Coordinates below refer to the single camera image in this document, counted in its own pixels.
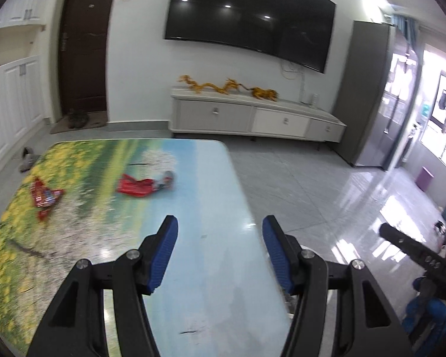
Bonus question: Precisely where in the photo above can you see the white television cable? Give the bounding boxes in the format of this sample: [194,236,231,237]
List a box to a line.
[282,59,307,103]

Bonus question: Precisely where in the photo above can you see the purple stool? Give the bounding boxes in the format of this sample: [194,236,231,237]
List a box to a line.
[416,167,434,191]

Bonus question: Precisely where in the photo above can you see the white built-in cabinet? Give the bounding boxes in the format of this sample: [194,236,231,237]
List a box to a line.
[0,0,47,190]

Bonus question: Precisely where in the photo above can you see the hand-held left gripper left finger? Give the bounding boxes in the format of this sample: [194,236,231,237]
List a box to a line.
[26,214,179,357]

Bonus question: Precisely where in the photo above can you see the golden tiger ornament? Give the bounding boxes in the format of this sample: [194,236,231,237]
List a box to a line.
[250,87,279,102]

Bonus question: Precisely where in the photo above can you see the brown doormat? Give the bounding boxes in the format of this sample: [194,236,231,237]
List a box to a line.
[50,112,108,135]

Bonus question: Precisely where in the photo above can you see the blue curtain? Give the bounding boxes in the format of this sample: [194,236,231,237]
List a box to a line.
[392,13,419,53]

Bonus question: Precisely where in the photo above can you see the grey refrigerator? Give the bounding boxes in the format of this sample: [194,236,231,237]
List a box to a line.
[332,20,420,172]

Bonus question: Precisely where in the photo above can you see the person's blue trousers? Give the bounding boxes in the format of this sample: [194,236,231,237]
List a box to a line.
[401,277,446,343]

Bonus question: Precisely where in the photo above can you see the dark brown door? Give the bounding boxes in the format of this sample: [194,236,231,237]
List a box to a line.
[57,0,120,123]

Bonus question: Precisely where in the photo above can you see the red patterned snack wrapper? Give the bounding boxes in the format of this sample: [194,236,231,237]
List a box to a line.
[30,178,65,221]

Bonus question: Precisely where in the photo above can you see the golden dragon ornament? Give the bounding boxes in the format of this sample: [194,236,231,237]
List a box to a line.
[178,75,250,93]

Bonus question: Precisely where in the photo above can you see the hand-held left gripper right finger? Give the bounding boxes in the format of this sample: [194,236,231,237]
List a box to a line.
[262,214,417,357]

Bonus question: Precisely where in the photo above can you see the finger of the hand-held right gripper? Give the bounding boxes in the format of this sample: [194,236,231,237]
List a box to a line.
[379,223,446,273]

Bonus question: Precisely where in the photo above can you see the pair of dark shoes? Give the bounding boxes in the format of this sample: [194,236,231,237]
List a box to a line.
[67,109,90,129]

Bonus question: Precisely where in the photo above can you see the white television cabinet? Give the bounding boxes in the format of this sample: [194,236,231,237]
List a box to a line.
[170,86,347,143]

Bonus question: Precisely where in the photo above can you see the red and white snack wrapper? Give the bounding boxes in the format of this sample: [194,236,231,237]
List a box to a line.
[116,171,175,198]

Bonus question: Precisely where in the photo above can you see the black wall television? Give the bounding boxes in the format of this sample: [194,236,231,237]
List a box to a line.
[164,0,337,74]

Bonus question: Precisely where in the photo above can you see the table with landscape print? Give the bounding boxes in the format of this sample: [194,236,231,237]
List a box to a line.
[0,138,296,357]

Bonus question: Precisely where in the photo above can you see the grey slipper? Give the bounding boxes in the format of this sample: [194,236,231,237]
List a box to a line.
[19,147,41,173]

